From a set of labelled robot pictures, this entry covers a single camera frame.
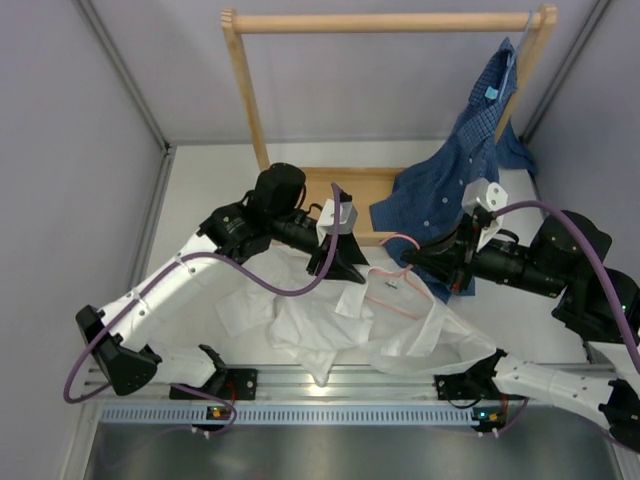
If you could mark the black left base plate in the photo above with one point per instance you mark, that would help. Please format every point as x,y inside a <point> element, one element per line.
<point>242,384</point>

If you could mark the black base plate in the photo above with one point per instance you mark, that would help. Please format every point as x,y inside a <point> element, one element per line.
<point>242,384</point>
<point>455,387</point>

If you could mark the right aluminium frame post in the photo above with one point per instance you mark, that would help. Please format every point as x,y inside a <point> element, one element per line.
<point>581,133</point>

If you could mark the wooden clothes rack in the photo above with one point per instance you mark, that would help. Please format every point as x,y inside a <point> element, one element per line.
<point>369,70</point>

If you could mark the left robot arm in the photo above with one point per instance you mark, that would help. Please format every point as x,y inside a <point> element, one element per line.
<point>118,336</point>

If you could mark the pink wire hanger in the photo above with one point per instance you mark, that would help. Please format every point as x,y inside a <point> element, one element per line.
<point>399,290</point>

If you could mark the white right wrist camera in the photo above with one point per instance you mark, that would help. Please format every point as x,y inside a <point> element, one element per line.
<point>488,197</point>

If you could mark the blue checkered shirt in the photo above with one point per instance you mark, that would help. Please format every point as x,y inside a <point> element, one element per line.
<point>425,201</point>

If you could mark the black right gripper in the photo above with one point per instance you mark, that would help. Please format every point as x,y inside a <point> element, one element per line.
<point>457,256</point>

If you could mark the aluminium frame post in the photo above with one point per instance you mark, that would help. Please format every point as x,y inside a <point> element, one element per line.
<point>581,133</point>
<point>100,31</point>

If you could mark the aluminium mounting rail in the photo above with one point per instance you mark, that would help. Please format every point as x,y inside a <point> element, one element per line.
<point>346,383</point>

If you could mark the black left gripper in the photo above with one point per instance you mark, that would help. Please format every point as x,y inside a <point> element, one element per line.
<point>348,253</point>

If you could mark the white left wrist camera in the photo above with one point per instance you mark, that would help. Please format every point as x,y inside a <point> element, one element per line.
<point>346,217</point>

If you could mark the white shirt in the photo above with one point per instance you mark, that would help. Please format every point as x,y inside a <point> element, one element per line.
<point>334,323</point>

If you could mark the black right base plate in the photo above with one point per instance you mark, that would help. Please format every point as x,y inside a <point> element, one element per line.
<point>455,387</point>

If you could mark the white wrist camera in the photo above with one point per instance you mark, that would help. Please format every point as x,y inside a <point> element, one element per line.
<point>346,217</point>
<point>488,197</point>

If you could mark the slotted grey cable duct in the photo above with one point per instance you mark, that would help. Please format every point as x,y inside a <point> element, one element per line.
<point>326,415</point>

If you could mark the light blue wire hanger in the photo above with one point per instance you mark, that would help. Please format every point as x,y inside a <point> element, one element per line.
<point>520,45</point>

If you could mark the left aluminium frame post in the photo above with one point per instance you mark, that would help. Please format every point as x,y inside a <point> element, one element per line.
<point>100,31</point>

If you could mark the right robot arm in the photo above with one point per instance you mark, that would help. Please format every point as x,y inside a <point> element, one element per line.
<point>564,261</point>

